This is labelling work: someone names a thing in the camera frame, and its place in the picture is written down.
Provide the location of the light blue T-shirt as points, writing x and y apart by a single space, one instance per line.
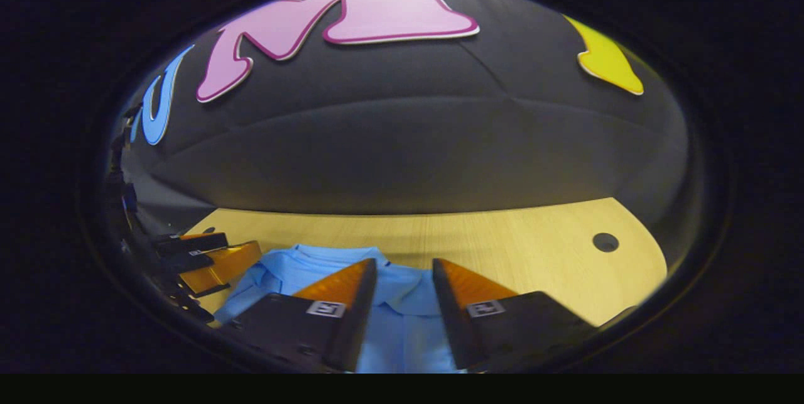
402 322

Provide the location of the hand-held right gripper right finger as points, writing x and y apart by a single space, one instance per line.
449 316

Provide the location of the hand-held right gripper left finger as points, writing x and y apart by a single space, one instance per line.
361 316

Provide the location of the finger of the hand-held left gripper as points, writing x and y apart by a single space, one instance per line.
191 245
220 269

